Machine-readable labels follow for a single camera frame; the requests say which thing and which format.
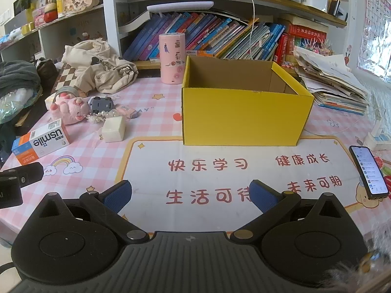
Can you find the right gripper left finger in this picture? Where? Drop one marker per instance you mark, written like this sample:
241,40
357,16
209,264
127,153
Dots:
103,208

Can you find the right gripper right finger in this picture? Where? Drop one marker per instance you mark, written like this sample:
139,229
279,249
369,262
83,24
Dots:
275,207

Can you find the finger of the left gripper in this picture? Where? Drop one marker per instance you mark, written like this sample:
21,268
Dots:
25,174

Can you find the usmile toothbrush box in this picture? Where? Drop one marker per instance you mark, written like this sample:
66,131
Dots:
40,142

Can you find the pink plush pig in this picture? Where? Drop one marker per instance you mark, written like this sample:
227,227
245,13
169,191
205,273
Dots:
69,108

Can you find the grey toy car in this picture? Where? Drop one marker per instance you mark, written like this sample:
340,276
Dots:
100,104

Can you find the pearl ribbon hair accessory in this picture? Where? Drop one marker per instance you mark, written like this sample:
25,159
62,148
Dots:
96,118

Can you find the roll of packing tape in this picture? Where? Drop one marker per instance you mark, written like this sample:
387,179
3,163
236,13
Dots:
67,91

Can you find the iridescent plastic bag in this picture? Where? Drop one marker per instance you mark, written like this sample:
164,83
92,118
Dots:
12,103

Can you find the pink white desk mat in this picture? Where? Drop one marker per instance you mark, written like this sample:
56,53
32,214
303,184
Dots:
200,188

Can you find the grey folded sweater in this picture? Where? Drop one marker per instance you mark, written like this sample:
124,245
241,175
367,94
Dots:
16,75

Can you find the black smartphone on table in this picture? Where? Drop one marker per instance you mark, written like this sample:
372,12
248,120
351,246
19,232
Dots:
370,173

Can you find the wooden chessboard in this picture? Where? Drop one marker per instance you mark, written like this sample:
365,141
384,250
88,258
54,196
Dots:
66,77

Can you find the yellow cardboard box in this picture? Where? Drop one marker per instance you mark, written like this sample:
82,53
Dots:
242,103

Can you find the beige crumpled hoodie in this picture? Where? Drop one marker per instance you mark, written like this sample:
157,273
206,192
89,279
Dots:
98,67

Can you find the stack of loose papers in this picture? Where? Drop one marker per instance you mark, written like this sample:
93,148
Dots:
331,83

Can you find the red dictionaries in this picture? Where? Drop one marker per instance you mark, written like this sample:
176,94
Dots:
295,35

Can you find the pink cylindrical canister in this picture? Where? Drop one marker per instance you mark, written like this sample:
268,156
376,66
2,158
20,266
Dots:
172,57

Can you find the row of leaning books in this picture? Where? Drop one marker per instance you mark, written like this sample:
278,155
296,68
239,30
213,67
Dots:
206,34

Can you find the white desk lamp bar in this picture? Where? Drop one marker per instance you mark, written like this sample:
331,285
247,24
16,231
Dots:
180,6

